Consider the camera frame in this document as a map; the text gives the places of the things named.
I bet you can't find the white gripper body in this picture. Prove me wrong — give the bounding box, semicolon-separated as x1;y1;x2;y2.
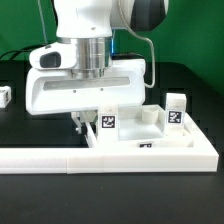
26;43;145;115

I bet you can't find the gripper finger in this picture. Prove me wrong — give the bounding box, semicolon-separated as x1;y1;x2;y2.
71;112;87;135

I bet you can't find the white square table top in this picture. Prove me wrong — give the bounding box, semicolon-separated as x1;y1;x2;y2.
85;105;194;148

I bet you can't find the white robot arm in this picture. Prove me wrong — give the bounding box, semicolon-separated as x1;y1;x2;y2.
26;0;169;115

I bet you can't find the white L-shaped obstacle fence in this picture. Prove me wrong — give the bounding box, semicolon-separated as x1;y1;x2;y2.
0;115;219;174

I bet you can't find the black cable bundle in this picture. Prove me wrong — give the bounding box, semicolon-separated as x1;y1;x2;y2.
0;43;48;62

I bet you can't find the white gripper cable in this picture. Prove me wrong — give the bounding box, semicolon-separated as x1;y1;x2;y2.
117;0;157;90

